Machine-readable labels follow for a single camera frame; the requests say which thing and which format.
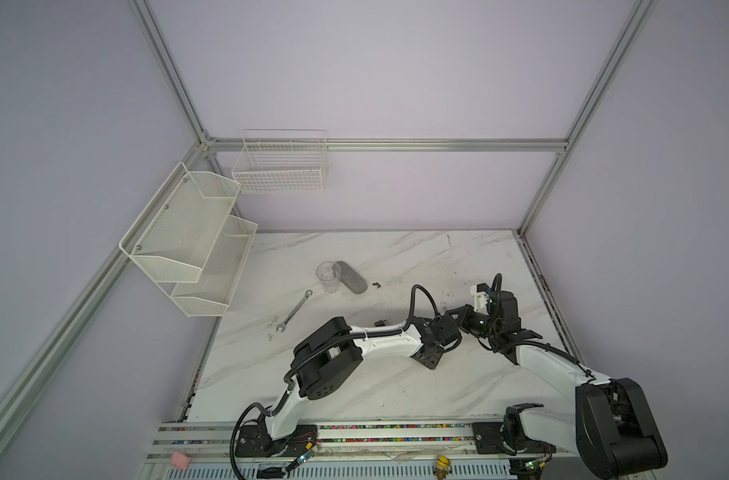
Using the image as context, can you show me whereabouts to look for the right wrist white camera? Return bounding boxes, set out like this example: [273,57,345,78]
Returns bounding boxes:
[470,283,490,312]

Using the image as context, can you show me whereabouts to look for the silver wrench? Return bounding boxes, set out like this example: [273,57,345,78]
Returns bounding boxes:
[276,290,314,332]

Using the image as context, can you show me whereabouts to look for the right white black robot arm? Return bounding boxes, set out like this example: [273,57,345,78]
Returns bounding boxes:
[446,291,668,479]

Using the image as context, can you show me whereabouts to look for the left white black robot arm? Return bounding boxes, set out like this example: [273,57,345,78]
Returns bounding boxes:
[258,316,462,444]

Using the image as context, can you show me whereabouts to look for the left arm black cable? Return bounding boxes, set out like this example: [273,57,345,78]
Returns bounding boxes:
[228,284,440,480]

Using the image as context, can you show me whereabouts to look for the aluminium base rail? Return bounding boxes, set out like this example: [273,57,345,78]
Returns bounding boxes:
[138,419,581,479]

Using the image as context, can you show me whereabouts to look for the pink eraser block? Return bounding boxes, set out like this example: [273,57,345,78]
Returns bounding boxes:
[170,451,192,471]

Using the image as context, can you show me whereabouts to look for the clear plastic cup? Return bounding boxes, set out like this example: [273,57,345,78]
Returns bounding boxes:
[316,261,342,293]

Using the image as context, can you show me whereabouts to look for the white wire basket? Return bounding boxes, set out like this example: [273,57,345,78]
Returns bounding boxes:
[232,129,328,194]

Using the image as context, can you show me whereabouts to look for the grey fabric glasses case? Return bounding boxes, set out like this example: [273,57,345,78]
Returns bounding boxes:
[336,261,368,295]

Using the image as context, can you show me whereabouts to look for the white two-tier mesh shelf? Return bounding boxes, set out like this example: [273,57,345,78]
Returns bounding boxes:
[118,163,258,317]

